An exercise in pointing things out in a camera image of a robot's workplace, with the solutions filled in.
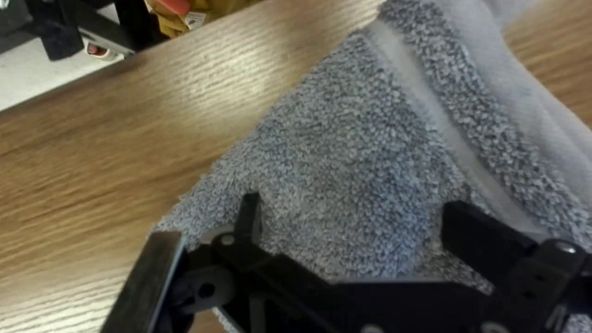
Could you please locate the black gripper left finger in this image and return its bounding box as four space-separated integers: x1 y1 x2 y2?
235 192 261 244

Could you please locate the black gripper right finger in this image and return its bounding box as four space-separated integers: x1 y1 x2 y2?
440 202 537 285

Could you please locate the grey terry towel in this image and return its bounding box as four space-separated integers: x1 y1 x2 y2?
159 0 592 290

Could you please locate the yellow red box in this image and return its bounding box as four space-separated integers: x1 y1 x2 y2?
144 0 259 39

